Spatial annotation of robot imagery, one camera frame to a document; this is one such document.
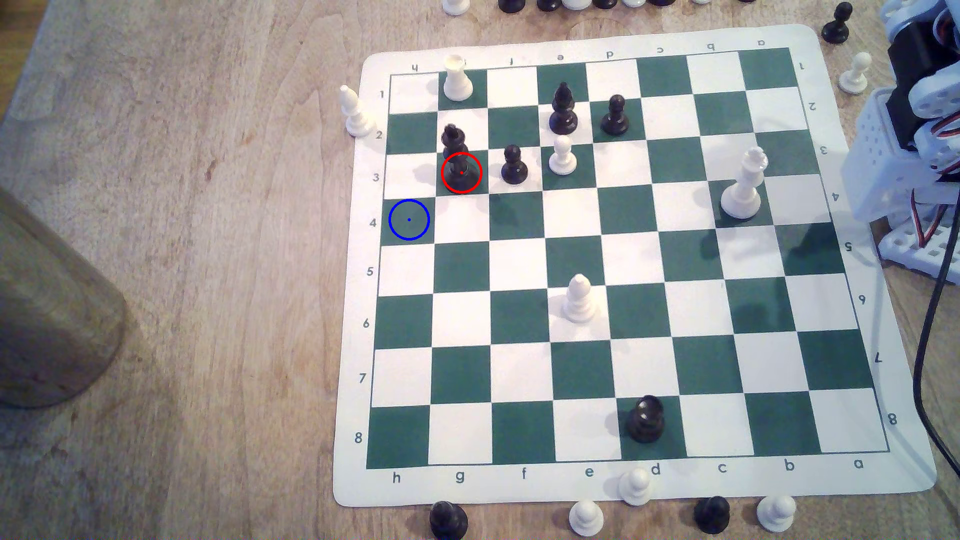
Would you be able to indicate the blurry brown cylindrical post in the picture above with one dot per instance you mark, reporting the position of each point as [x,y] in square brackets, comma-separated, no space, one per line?
[45,315]

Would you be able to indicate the white pawn chess piece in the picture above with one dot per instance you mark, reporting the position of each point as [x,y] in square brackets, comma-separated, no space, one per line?
[586,519]
[853,79]
[776,514]
[562,161]
[636,489]

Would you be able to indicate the black bishop chess piece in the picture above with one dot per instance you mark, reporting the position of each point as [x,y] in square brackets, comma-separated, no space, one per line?
[563,116]

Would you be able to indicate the white bishop chess piece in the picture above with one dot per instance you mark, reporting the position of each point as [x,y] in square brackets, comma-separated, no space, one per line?
[357,120]
[580,304]

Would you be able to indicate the white pawn on board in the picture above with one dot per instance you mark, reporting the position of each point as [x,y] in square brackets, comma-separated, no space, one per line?
[457,84]

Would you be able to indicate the black king chess piece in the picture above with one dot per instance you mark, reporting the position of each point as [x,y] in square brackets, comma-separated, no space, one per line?
[459,176]

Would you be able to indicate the green and white chess mat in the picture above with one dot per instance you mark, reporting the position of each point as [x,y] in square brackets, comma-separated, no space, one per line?
[675,315]

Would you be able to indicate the black pawn chess piece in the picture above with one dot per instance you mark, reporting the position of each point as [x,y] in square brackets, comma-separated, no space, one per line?
[514,171]
[836,31]
[615,121]
[712,516]

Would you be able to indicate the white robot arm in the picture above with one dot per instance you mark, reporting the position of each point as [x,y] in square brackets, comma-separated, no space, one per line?
[934,97]

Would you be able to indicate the black rook chess piece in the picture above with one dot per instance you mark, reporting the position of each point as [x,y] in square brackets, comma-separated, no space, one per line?
[646,421]

